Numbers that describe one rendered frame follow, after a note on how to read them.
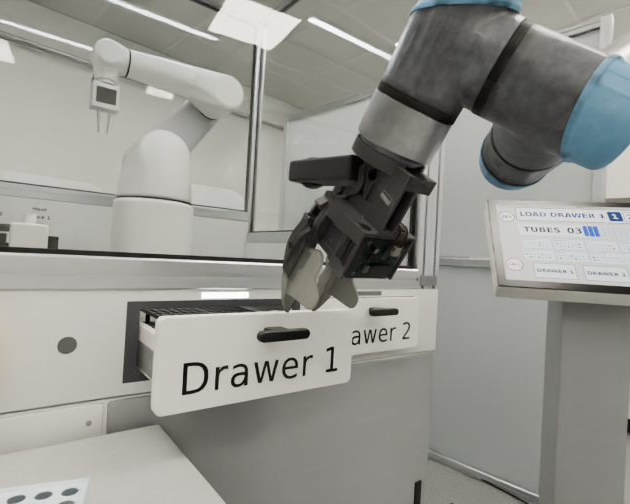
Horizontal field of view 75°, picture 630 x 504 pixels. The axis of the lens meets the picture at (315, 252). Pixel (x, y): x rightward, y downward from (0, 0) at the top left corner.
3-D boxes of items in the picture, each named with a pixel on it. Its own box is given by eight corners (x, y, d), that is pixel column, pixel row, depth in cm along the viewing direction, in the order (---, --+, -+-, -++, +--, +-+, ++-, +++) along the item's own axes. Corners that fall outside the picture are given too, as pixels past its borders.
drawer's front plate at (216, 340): (350, 381, 63) (354, 309, 63) (154, 418, 46) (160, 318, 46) (342, 378, 64) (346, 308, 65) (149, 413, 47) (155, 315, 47)
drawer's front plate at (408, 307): (417, 346, 92) (419, 297, 92) (313, 360, 75) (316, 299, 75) (411, 345, 94) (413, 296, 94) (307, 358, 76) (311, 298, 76)
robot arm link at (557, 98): (617, 121, 38) (505, 70, 40) (699, 56, 27) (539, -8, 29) (568, 195, 38) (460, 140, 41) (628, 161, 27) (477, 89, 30)
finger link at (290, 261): (277, 275, 43) (319, 205, 40) (271, 266, 44) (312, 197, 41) (310, 280, 46) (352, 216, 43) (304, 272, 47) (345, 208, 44)
